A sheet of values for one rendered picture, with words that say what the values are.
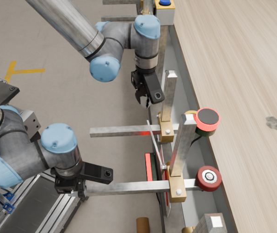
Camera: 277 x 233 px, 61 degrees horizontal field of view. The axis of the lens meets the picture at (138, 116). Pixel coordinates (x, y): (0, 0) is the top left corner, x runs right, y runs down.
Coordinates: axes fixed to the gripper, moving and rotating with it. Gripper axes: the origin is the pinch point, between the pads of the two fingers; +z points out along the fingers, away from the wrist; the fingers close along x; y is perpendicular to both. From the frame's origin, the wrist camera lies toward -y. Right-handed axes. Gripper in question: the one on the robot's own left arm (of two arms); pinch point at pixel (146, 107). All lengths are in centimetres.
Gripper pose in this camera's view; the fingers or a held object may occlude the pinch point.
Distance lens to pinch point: 93.0
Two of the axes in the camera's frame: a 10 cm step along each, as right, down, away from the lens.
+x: -9.2, 3.0, -2.6
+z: -0.1, 6.4, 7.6
